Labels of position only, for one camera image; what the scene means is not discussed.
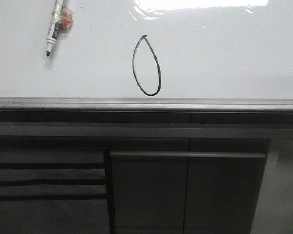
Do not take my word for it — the grey table frame rail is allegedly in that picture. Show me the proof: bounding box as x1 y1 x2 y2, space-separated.
0 112 293 139

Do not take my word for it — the grey striped fabric cover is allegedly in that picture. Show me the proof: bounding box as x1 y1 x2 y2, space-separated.
0 149 115 234

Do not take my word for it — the white whiteboard marker pen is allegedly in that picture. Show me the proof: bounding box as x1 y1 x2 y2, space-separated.
46 0 73 57

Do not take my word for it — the white whiteboard with aluminium frame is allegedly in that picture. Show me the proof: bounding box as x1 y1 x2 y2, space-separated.
0 0 293 112

